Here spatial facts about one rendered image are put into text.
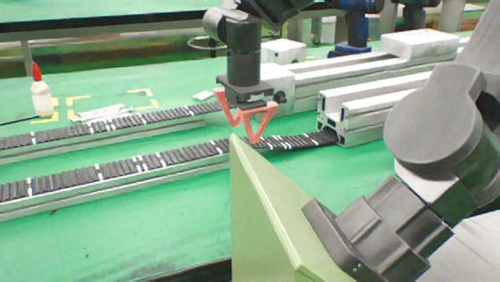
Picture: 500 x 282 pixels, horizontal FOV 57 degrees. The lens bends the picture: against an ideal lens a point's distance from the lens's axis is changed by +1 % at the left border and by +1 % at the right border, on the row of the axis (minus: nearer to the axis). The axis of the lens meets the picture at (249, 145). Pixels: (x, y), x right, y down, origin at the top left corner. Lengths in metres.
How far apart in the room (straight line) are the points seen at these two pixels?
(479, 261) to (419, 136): 1.24
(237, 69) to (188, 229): 0.27
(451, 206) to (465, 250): 1.24
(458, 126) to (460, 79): 0.04
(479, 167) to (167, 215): 0.44
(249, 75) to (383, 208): 0.40
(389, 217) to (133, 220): 0.41
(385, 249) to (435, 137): 0.10
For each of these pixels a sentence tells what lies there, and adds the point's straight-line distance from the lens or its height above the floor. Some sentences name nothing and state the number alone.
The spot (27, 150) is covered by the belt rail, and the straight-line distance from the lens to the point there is 0.92.
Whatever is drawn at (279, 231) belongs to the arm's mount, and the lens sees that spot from 0.33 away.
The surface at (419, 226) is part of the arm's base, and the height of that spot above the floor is 0.95.
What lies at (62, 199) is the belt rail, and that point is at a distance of 0.76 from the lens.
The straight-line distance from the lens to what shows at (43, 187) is 0.75.
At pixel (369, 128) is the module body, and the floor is 0.81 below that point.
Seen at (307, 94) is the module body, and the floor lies 0.82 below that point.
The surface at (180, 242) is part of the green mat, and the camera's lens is 0.64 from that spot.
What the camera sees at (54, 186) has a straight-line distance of 0.75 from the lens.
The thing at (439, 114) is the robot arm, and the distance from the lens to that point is 0.41.
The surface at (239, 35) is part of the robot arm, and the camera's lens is 0.73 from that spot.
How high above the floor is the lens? 1.18
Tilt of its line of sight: 27 degrees down
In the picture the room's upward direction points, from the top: straight up
